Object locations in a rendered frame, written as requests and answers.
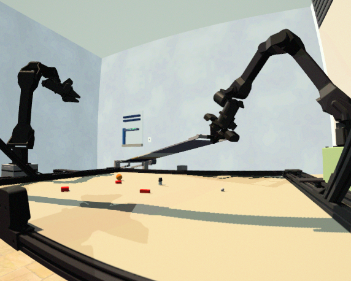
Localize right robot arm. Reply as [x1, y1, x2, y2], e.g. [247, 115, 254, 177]
[214, 29, 351, 147]

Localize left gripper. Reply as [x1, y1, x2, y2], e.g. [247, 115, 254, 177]
[53, 82, 80, 102]

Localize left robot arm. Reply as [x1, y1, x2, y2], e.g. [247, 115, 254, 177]
[6, 61, 73, 164]

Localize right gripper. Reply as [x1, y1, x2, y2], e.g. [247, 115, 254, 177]
[203, 110, 240, 144]

